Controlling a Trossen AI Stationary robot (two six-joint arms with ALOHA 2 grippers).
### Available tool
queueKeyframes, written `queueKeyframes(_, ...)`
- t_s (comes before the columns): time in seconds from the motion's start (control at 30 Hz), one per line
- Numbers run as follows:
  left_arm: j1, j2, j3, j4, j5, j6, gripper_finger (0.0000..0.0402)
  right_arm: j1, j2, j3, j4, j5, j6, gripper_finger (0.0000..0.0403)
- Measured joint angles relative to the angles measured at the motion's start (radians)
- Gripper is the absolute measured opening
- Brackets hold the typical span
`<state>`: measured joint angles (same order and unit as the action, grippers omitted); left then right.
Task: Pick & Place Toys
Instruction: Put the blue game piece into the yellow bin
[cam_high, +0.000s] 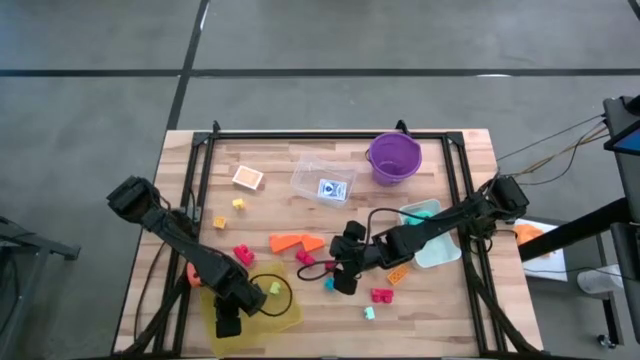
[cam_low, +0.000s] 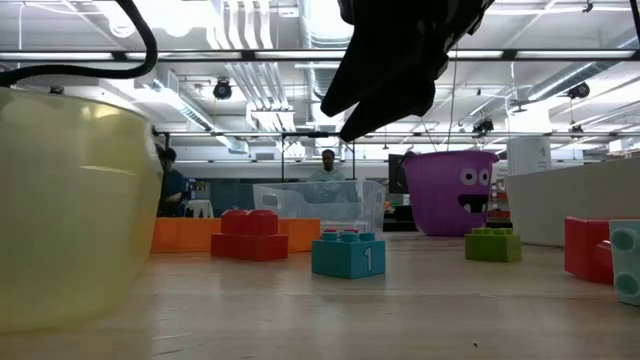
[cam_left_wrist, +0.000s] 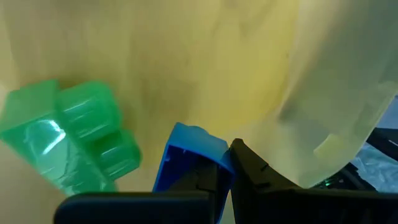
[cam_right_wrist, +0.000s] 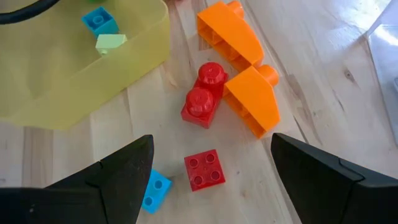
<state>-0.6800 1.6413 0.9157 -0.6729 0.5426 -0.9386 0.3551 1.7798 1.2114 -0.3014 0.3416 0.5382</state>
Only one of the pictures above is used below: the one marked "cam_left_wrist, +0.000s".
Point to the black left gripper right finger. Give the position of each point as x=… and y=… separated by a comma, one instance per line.
x=280, y=205

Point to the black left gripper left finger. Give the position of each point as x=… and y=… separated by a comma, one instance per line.
x=133, y=208

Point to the blue block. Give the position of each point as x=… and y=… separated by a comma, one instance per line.
x=192, y=137

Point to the green translucent block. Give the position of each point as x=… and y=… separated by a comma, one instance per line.
x=77, y=112

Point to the black aluminium table frame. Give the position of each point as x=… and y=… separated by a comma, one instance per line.
x=384, y=141

